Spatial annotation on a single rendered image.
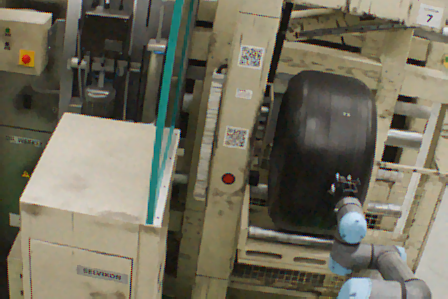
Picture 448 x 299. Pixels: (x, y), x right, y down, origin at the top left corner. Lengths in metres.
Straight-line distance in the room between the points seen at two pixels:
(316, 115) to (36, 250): 0.98
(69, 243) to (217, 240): 0.85
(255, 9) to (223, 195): 0.68
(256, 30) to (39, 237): 0.94
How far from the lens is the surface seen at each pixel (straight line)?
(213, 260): 2.75
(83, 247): 1.98
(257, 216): 2.85
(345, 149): 2.33
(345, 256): 2.06
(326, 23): 2.74
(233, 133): 2.46
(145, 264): 1.97
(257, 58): 2.35
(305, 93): 2.39
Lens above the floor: 2.35
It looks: 28 degrees down
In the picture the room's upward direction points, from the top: 12 degrees clockwise
